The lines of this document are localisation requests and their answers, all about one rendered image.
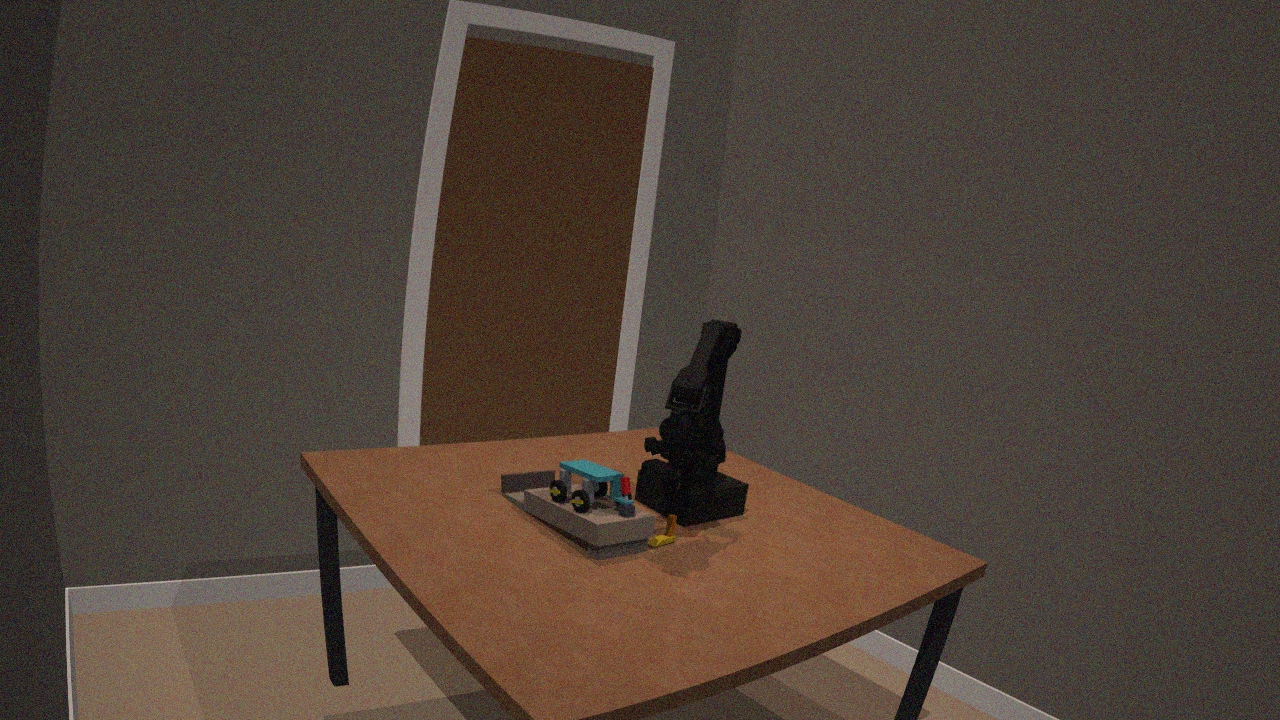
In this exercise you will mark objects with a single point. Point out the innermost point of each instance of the yellow chock with orange handle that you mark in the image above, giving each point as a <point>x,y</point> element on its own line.
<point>668,537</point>

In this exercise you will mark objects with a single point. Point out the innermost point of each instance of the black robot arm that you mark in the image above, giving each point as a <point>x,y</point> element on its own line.
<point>700,385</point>

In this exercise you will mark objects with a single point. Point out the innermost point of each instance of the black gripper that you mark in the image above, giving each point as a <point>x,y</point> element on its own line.
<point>683,457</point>

